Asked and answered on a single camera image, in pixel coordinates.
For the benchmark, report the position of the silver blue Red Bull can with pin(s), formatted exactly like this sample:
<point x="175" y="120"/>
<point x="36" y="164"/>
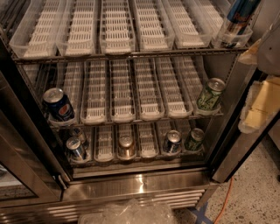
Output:
<point x="75" y="146"/>

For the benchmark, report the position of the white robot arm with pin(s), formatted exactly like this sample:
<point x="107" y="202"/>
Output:
<point x="262" y="101"/>

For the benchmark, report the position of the gold bronze can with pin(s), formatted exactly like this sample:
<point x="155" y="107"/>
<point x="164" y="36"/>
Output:
<point x="126" y="147"/>

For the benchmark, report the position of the green can bottom shelf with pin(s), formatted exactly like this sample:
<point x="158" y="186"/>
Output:
<point x="194" y="139"/>

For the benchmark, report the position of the green can shelf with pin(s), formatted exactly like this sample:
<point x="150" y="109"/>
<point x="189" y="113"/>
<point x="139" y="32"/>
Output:
<point x="210" y="96"/>
<point x="194" y="139"/>

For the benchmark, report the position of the green can middle shelf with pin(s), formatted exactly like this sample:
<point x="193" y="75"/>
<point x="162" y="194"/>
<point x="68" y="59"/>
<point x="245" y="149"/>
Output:
<point x="210" y="96"/>

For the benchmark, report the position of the rear silver can bottom left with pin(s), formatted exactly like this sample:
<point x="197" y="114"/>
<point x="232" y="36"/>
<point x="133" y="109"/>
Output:
<point x="78" y="132"/>

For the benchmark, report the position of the blue Pepsi can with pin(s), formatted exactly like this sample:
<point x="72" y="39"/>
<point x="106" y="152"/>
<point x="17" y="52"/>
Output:
<point x="58" y="104"/>

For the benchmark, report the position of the glass fridge door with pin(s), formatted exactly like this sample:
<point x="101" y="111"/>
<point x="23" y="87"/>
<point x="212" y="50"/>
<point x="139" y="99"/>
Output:
<point x="30" y="151"/>

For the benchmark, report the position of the blue floor tape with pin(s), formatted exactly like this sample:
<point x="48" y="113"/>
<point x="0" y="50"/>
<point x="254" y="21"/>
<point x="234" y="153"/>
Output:
<point x="200" y="214"/>

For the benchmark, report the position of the bottom wire shelf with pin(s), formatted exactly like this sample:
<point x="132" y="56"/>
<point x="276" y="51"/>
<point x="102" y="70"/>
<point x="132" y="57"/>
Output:
<point x="181" y="157"/>

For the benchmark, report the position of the top wire shelf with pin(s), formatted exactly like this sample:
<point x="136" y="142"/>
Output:
<point x="132" y="55"/>

